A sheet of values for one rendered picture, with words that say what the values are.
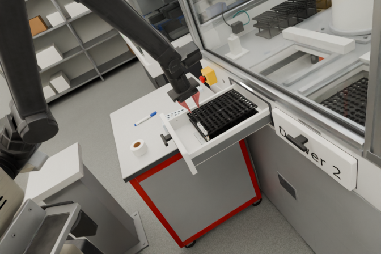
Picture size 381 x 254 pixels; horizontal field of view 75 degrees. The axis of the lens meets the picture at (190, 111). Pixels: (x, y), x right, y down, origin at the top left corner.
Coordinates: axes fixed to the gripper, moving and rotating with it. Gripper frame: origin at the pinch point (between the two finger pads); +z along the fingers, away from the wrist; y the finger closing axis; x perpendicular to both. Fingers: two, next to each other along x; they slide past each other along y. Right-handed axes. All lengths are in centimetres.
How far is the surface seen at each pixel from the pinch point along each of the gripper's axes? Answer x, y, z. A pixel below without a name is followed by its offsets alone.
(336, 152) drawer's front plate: -39.9, 19.6, 6.4
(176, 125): 13.7, -8.1, 12.2
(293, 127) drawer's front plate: -25.4, 19.6, 7.9
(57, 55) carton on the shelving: 368, -99, 27
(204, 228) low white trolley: 12, -26, 83
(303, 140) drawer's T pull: -30.6, 18.2, 8.1
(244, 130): -10.8, 10.4, 12.2
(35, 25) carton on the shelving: 376, -96, -24
